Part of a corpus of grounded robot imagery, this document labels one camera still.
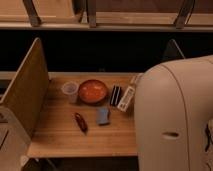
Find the white bottle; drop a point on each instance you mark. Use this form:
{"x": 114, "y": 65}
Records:
{"x": 129, "y": 93}

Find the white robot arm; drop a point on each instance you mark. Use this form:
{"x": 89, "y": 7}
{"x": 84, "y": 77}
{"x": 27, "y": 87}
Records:
{"x": 173, "y": 115}

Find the orange bowl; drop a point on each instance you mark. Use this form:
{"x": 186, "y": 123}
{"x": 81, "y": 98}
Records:
{"x": 92, "y": 91}

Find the black striped box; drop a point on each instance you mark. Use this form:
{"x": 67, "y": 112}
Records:
{"x": 115, "y": 95}

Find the blue sponge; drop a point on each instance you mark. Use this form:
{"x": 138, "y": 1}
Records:
{"x": 103, "y": 116}

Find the right dark side panel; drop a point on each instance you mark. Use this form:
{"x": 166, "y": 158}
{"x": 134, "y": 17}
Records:
{"x": 172, "y": 51}

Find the left wooden side panel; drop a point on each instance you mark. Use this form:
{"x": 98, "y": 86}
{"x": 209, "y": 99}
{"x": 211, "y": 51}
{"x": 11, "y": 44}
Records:
{"x": 22, "y": 100}

